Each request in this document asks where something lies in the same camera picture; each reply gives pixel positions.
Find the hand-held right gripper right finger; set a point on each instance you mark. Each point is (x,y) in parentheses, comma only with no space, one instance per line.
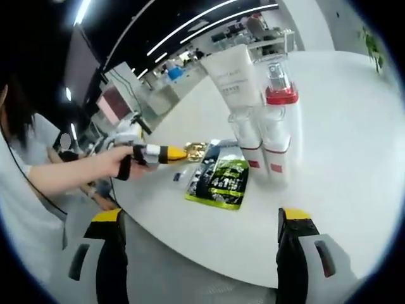
(294,269)

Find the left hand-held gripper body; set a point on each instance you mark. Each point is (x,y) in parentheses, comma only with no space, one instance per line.
(125,136)

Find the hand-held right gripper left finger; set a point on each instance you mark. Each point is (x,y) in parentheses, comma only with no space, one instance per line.
(107,269)

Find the gold sachet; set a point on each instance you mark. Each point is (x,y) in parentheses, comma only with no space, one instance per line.
(197,152)

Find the white skincare tube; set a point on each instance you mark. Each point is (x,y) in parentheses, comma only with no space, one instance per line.
(234,79)

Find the red collar skincare bottle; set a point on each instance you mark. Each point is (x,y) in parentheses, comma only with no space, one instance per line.
(281,95)

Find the blue storage box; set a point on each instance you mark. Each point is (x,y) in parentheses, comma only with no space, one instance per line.
(175,73)

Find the person's left hand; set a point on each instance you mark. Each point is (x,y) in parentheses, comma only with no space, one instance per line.
(114,163)

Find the large desk monitor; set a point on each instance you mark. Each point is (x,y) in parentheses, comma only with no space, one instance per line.
(114,106)

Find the green black silver sachet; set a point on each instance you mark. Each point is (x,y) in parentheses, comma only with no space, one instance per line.
(221,180)

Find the person's own head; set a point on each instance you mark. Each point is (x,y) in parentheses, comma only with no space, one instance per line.
(16,111)

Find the long ceiling light strip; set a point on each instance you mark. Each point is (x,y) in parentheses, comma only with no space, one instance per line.
(81,15)

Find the potted green plant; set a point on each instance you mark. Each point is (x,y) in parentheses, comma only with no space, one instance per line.
(373,47)

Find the big dark wall display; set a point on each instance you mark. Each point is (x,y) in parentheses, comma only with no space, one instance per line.
(85,63)

